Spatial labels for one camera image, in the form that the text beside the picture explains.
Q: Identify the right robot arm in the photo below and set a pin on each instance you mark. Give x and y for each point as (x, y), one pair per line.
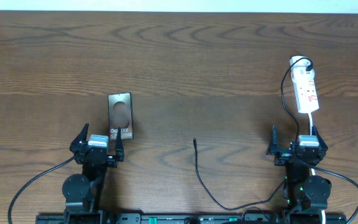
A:
(307, 194)

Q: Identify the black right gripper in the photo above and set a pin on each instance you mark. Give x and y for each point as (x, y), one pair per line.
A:
(281, 158)

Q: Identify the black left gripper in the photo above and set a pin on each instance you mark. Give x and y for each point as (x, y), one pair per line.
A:
(119, 155)

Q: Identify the white power strip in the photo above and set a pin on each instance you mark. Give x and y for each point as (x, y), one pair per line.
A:
(305, 90)

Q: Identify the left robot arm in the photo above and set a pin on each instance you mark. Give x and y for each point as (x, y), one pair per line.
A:
(82, 191)

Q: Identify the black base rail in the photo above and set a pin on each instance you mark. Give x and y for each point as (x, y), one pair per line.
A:
(136, 218)

